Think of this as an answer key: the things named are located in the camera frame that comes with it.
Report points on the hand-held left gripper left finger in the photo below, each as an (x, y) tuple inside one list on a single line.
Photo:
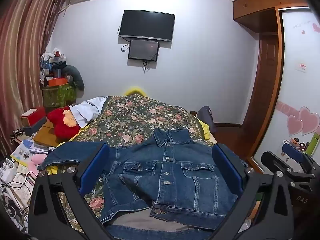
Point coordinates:
[(93, 166)]

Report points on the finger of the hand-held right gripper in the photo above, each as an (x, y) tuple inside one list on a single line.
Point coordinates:
[(273, 161), (293, 152)]

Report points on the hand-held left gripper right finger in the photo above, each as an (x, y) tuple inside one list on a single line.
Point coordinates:
[(226, 166)]

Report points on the blue denim jacket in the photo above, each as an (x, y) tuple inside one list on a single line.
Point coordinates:
[(175, 175)]

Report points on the green bottle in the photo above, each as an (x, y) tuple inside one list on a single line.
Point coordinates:
[(312, 145)]

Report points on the pink heart decal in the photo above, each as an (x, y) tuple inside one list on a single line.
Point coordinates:
[(302, 122)]

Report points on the red plush toy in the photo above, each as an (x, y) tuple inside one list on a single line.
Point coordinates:
[(58, 127)]

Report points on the dark blue pillow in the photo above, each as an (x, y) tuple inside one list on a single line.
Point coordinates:
[(206, 117)]

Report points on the pale blue white cloth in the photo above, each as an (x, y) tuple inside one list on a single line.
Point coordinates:
[(86, 111)]

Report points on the brown wooden board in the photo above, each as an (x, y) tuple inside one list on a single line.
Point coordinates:
[(46, 136)]

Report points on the pink plush toy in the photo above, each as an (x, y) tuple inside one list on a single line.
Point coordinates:
[(36, 162)]

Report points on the dark floral blanket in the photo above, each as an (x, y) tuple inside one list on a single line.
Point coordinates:
[(140, 115)]

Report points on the pile of books and papers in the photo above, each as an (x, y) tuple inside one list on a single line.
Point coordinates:
[(25, 152)]

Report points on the dark blue box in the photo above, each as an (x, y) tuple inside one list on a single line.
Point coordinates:
[(33, 128)]

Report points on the red box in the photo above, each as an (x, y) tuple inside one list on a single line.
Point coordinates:
[(32, 116)]

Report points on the wooden wardrobe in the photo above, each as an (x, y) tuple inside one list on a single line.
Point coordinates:
[(295, 67)]

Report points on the orange box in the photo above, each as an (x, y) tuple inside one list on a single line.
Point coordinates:
[(58, 82)]

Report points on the grey garment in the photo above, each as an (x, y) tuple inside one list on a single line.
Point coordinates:
[(76, 76)]

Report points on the pile of mixed clutter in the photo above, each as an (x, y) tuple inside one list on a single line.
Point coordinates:
[(51, 62)]

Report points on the striped brown curtain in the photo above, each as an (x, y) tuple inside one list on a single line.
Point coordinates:
[(22, 55)]

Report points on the wooden bed frame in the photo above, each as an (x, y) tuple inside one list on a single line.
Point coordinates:
[(193, 113)]

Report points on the small black wall monitor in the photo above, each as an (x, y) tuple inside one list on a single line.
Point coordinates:
[(143, 49)]

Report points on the black wall television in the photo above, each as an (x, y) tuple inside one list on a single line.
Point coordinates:
[(147, 25)]

